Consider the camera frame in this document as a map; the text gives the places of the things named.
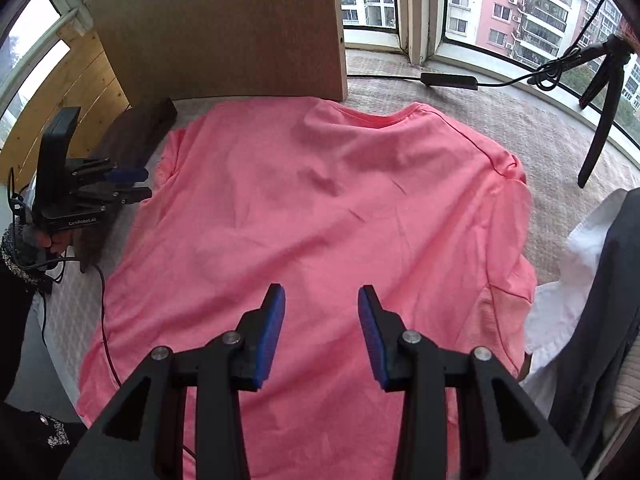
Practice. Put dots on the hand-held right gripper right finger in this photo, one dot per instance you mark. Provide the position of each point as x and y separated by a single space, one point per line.
374 340

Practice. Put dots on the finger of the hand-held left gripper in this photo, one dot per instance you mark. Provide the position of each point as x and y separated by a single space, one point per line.
125 175
135 194

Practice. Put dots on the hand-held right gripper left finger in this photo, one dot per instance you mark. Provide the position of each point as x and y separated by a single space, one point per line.
270 340

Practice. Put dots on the pink t-shirt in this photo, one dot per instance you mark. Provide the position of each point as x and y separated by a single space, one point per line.
310 210

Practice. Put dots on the person's left forearm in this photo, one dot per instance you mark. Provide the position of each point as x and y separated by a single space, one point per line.
12 310

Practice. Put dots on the pile of mixed clothes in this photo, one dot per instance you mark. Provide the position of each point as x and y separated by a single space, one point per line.
600 310

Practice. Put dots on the person's left hand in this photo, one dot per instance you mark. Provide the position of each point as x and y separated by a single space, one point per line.
50 242

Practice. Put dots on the dark brown garment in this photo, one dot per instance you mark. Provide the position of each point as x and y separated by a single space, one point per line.
135 135

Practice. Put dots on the pine plank panel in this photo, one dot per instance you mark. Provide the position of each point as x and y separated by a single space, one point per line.
85 85

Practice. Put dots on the light brown wooden board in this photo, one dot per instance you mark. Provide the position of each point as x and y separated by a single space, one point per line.
215 25

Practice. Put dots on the white shirt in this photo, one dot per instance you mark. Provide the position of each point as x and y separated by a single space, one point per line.
550 320

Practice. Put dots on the white mattress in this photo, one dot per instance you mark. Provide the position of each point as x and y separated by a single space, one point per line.
50 360

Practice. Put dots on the beige garment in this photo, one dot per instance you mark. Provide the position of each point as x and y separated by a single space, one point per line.
627 390

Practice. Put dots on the person's black sweater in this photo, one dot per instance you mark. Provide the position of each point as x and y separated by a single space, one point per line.
30 440

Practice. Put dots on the black power adapter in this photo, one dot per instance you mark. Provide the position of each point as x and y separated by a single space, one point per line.
450 81

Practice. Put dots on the pink white checked blanket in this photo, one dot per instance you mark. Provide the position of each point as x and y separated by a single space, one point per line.
550 135

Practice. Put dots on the black tripod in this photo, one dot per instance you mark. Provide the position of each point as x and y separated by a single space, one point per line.
602 125

